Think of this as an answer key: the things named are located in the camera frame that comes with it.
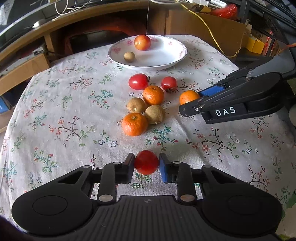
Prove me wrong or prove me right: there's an orange tangerine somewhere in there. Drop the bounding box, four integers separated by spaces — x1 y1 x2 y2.
121 113 149 137
142 85 164 105
179 90 200 105

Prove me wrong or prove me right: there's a red tomato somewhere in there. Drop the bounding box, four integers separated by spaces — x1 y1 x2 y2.
161 76 178 93
134 150 159 175
128 73 150 90

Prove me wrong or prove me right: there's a large red yellow apple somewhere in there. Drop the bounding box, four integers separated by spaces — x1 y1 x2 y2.
134 35 151 51

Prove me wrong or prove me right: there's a yellow box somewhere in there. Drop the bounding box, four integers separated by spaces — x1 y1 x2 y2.
245 36 265 54

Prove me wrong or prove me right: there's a brown cardboard panel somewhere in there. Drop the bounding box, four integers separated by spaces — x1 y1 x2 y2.
166 9 245 60

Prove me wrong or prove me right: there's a white floral ceramic bowl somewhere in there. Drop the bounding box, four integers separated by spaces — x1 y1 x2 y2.
108 35 188 71

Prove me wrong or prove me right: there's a floral white tablecloth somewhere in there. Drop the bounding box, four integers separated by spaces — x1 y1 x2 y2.
1 35 295 218

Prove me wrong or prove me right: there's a black metal shelf rack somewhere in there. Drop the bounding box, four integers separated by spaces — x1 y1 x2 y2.
239 1 295 45

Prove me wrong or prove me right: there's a red plastic bag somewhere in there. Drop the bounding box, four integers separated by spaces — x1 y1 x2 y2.
210 4 238 20

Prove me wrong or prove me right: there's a wooden TV stand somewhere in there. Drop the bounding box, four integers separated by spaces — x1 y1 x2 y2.
1 1 168 132

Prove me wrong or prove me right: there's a yellow cable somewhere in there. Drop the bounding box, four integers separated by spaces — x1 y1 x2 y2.
176 0 241 58

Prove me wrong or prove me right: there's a white cable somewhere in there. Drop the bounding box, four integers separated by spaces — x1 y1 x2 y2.
52 0 93 22

